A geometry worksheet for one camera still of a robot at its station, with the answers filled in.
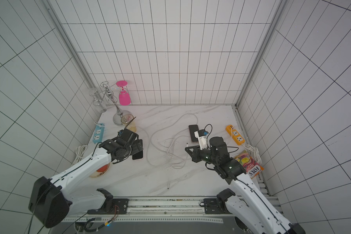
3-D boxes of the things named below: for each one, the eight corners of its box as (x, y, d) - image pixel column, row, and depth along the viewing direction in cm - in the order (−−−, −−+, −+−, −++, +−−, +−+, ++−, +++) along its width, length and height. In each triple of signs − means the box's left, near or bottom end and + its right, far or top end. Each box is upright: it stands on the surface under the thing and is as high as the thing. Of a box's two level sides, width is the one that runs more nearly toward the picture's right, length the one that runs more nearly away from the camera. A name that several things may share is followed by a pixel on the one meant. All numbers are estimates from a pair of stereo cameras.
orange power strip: (237, 146, 98) (239, 143, 95) (224, 128, 108) (225, 125, 105) (243, 143, 100) (245, 141, 97) (230, 126, 109) (231, 123, 106)
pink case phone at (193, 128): (189, 141, 101) (190, 139, 99) (188, 126, 109) (189, 125, 107) (199, 141, 101) (199, 139, 99) (197, 126, 109) (198, 125, 107)
